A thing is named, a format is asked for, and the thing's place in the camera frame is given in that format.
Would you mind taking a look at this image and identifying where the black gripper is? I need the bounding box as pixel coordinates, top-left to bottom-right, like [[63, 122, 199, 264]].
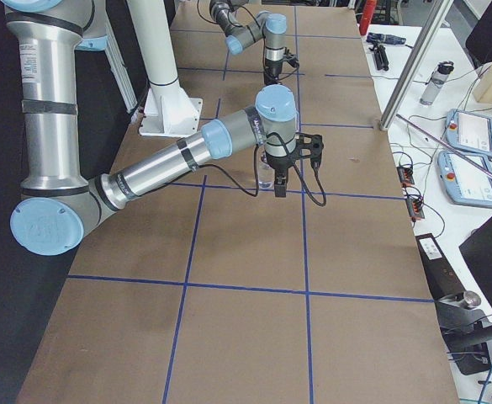
[[263, 59, 283, 80], [265, 145, 298, 198]]

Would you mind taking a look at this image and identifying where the clear glass sauce bottle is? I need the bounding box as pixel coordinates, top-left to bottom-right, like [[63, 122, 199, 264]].
[[257, 157, 274, 189]]

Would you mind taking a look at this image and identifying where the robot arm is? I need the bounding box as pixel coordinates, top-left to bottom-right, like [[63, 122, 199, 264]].
[[3, 1, 302, 256], [196, 1, 299, 86]]

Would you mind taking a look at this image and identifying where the blue folded umbrella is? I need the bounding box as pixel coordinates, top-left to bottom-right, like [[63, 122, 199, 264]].
[[366, 32, 406, 45]]

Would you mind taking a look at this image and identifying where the black tripod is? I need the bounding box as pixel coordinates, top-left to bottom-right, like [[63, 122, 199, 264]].
[[370, 42, 389, 72]]

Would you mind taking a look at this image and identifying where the red cylinder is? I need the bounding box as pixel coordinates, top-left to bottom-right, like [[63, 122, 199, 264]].
[[359, 0, 377, 36]]

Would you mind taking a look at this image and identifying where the orange black connector block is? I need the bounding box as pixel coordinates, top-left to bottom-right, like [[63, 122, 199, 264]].
[[396, 166, 415, 187]]

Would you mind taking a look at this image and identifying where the brown paper table cover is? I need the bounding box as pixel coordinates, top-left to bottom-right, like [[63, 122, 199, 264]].
[[18, 7, 458, 403]]

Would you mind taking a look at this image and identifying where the clear water bottle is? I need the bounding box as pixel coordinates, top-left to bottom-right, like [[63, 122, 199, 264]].
[[420, 61, 454, 105]]

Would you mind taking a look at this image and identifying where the near teach pendant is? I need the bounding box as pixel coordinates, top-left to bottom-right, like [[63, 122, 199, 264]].
[[436, 151, 492, 209]]

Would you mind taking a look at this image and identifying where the teach pendant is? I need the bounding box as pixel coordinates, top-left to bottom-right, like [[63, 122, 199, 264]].
[[446, 109, 492, 158], [436, 151, 492, 209]]

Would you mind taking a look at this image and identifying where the black box with label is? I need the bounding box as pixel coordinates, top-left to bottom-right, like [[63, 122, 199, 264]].
[[415, 233, 463, 300]]

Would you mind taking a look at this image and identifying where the far teach pendant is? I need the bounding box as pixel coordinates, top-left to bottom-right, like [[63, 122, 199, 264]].
[[446, 109, 492, 158]]

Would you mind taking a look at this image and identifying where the green tipped metal rod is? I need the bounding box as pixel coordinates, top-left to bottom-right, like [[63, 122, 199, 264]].
[[396, 114, 492, 179]]

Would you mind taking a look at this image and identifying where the black monitor stand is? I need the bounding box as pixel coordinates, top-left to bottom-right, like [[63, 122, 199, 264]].
[[435, 293, 492, 375]]

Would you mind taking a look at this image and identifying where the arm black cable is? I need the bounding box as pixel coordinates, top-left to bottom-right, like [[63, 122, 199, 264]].
[[194, 132, 327, 207]]

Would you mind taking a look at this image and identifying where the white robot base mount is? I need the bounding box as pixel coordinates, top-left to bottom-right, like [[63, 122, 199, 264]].
[[128, 0, 203, 137]]

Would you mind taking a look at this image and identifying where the aluminium frame post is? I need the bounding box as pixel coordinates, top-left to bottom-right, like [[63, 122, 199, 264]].
[[379, 0, 453, 131]]

